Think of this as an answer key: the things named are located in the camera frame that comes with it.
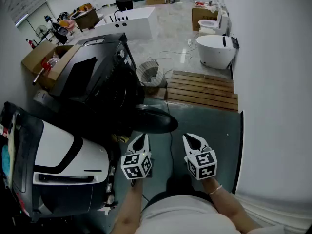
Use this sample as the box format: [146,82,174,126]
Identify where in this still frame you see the white counter block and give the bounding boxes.
[94,6,159,40]

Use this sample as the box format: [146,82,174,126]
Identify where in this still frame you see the wooden slat mat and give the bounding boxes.
[167,70,239,112]

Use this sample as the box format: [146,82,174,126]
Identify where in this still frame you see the small white box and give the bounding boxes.
[33,89,51,104]

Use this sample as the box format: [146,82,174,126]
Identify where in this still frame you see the round white smart toilet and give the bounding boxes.
[196,35,240,70]

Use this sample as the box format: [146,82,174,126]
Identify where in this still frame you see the person's black trousers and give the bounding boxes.
[145,174,213,204]

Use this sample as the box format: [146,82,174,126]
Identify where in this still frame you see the metal rod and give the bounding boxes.
[32,68,46,86]

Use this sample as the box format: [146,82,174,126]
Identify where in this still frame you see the person's left forearm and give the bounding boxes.
[109,179,145,234]

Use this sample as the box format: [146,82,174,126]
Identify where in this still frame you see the white cable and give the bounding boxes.
[147,33,198,80]

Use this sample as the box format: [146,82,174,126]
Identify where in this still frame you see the person's right forearm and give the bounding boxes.
[201,176,261,234]

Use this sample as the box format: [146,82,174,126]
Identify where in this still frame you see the black floor cable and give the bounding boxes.
[165,100,175,170]

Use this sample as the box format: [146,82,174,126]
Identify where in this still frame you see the thin metal bracelet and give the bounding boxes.
[209,184,223,195]

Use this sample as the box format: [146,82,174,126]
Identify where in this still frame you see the open cardboard box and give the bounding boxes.
[21,39,81,90]

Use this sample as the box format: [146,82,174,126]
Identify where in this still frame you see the standing fan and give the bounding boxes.
[35,24,48,39]

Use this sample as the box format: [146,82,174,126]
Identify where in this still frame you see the white and black appliance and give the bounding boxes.
[4,101,110,223]

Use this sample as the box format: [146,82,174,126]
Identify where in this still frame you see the cardboard box with clutter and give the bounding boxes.
[192,5,219,32]

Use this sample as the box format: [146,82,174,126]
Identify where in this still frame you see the person's white shirt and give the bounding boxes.
[134,195,244,234]

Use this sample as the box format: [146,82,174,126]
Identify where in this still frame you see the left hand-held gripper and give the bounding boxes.
[121,133,154,180]

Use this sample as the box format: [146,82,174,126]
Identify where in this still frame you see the red plastic item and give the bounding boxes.
[40,57,53,73]

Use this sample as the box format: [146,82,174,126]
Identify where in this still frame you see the woven basket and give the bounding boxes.
[136,59,168,87]

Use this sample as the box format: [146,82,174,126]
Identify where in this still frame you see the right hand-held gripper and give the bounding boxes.
[182,133,217,181]

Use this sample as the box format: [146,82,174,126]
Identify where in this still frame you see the large black appliance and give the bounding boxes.
[48,40,146,136]

